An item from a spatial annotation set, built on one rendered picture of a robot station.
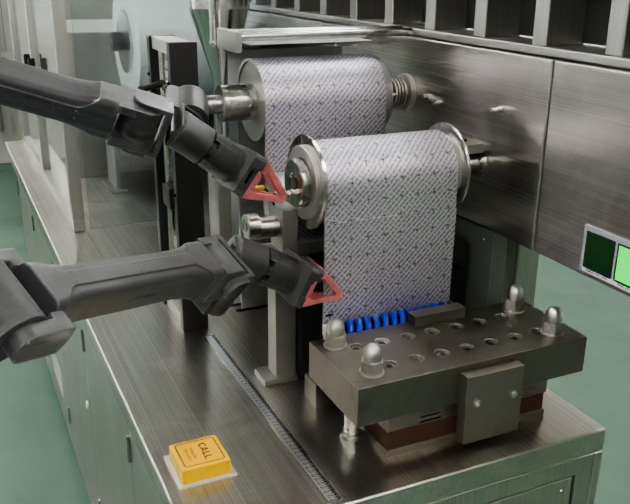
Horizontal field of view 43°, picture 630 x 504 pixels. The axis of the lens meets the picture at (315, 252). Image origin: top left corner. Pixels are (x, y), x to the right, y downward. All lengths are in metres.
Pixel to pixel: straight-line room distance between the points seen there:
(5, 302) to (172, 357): 0.72
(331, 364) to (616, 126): 0.51
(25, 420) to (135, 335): 1.61
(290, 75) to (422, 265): 0.40
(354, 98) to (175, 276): 0.60
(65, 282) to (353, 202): 0.52
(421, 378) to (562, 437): 0.26
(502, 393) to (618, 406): 2.09
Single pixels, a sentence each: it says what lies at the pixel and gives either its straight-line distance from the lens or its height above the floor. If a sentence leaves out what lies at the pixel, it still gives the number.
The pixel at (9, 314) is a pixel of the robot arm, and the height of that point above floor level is 1.27.
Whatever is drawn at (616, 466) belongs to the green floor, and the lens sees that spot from 2.93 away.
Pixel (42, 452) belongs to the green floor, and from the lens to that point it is 2.94.
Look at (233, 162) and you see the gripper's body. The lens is 1.17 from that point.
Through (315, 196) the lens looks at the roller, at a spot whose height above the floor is 1.24.
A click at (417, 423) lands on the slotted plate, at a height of 0.95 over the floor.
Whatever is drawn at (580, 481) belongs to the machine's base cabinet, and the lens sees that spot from 1.36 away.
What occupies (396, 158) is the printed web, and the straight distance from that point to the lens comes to 1.25.
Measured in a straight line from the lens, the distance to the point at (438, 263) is 1.33.
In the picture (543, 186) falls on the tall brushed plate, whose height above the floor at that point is 1.25.
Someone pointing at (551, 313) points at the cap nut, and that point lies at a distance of 1.28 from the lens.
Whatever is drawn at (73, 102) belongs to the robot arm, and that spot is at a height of 1.39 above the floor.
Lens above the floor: 1.57
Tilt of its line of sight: 20 degrees down
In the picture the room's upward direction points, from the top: 1 degrees clockwise
